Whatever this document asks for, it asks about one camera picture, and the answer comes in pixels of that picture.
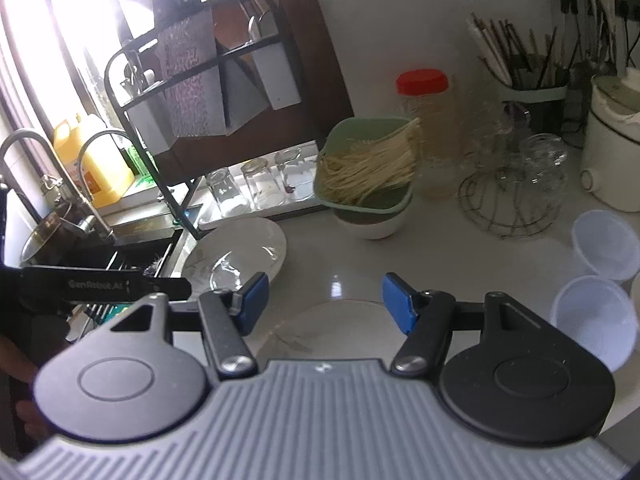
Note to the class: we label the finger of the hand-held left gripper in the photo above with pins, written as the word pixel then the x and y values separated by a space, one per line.
pixel 100 285

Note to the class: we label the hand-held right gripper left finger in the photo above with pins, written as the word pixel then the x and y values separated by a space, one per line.
pixel 254 302

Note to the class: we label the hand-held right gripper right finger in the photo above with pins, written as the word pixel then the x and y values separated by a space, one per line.
pixel 397 305

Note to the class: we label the white floral plate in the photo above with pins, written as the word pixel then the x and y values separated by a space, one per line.
pixel 325 327
pixel 240 245

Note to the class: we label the white plastic bowl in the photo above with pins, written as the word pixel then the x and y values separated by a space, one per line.
pixel 605 242
pixel 592 320

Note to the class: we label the person's left hand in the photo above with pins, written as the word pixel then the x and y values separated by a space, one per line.
pixel 27 410

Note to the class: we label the black kitchen sink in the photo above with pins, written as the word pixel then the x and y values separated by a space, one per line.
pixel 130 255

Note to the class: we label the stainless steel pot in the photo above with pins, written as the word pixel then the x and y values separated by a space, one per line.
pixel 45 240

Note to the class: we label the white ceramic bowl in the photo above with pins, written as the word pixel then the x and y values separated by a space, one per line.
pixel 372 225

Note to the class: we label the green colander basket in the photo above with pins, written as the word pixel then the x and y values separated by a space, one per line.
pixel 385 200

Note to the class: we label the white drain tray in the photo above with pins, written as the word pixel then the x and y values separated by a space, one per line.
pixel 300 200

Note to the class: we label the clear drinking glass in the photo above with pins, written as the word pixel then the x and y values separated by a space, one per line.
pixel 226 192
pixel 259 182
pixel 294 172

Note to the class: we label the steel faucet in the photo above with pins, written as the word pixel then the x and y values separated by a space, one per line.
pixel 60 175

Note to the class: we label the yellow oil bottle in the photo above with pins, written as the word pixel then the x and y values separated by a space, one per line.
pixel 97 160

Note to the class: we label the dry noodles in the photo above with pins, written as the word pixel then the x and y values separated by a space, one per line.
pixel 365 165

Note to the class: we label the red lid plastic jar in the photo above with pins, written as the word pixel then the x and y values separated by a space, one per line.
pixel 435 125

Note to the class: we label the black metal knife rack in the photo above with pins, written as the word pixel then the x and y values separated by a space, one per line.
pixel 135 100

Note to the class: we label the clear glass cup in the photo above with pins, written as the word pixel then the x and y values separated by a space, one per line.
pixel 490 130
pixel 544 165

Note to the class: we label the steel cleaver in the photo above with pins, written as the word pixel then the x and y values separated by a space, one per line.
pixel 190 80

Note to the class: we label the brown cutting board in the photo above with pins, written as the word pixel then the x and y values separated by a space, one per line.
pixel 320 85

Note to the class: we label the white knife holder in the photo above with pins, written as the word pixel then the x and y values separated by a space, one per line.
pixel 277 60

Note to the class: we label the green black utensil holder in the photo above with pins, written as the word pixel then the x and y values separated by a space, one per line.
pixel 545 105

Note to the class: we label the white electric cooking pot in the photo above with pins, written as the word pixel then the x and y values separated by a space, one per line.
pixel 612 150

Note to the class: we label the chopstick holder with utensils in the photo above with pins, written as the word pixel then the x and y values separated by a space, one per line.
pixel 510 50

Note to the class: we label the hanging kitchen utensils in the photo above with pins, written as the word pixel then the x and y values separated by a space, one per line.
pixel 592 5

